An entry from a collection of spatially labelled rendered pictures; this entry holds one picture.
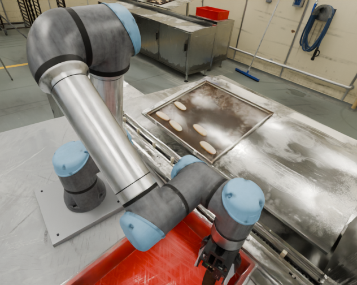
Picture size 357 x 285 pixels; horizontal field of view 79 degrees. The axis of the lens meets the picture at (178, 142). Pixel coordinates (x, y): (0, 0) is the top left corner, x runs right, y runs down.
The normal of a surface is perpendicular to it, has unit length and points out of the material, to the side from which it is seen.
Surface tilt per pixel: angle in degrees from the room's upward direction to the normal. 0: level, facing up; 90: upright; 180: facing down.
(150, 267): 0
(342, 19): 90
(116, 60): 103
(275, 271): 0
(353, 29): 90
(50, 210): 3
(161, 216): 40
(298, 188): 10
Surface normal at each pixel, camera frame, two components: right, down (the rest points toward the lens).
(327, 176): -0.05, -0.69
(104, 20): 0.55, -0.14
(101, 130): 0.25, -0.22
